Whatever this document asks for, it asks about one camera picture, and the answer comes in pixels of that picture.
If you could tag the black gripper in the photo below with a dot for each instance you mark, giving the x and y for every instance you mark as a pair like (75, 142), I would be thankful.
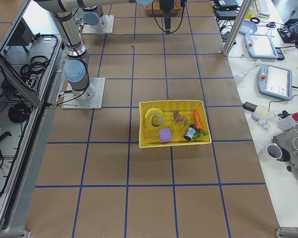
(166, 5)

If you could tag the yellow tape roll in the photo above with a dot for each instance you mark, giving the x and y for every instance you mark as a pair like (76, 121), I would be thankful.
(154, 119)

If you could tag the blue plate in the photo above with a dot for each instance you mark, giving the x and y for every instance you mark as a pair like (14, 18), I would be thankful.
(248, 27)

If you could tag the far teach pendant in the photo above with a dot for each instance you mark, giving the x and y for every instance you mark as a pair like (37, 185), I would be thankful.
(260, 46)

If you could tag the teach pendant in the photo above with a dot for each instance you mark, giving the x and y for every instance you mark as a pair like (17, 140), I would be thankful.
(260, 46)
(275, 81)

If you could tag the brown toy animal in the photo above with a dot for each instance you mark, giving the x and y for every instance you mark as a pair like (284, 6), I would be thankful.
(179, 118)

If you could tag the yellow woven basket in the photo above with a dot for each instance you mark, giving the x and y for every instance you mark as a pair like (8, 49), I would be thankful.
(150, 138)

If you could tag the black scissors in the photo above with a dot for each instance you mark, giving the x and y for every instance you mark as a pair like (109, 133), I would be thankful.
(267, 24)

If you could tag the orange toy carrot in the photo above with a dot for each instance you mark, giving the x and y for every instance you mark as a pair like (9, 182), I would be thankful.
(196, 120)

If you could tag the dark blue small bottle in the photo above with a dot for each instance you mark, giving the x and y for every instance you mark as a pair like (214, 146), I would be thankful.
(191, 131)

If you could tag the purple cube block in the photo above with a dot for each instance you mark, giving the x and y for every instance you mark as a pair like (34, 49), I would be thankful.
(165, 135)

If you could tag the black power adapter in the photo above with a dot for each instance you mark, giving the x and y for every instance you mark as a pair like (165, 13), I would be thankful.
(249, 106)

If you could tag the near teach pendant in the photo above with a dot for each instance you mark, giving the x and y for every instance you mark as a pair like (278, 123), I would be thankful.
(275, 81)

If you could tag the red cap clear bottle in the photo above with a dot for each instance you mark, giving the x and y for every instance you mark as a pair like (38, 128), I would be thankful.
(288, 122)

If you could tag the aluminium frame post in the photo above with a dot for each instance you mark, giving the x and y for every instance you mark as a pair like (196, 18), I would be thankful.
(245, 6)

